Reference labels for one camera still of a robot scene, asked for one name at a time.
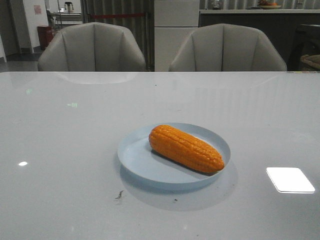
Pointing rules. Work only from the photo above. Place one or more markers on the orange corn cob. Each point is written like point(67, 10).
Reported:
point(185, 149)

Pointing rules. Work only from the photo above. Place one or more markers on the light blue round plate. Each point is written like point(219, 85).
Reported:
point(149, 167)

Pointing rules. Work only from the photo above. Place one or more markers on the right grey upholstered chair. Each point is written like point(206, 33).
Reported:
point(227, 48)

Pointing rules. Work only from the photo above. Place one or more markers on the grey upholstered chair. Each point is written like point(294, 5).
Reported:
point(92, 47)
point(227, 48)

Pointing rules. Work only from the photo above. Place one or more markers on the left grey upholstered chair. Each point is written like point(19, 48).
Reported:
point(92, 47)

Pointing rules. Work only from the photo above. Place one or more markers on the white cabinet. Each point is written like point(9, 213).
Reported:
point(173, 21)

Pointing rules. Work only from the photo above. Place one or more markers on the red barrier belt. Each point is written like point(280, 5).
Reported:
point(115, 16)

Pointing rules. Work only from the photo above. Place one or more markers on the background desk with kettle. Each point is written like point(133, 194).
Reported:
point(63, 13)

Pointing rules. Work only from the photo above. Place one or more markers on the red bin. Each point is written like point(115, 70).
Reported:
point(45, 36)

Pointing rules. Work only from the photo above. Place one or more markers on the dark counter with light top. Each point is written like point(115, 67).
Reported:
point(278, 24)

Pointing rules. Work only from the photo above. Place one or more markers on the fruit bowl on counter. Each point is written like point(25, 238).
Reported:
point(267, 5)

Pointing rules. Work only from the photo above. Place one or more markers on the dark wooden chair right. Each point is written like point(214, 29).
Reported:
point(306, 41)

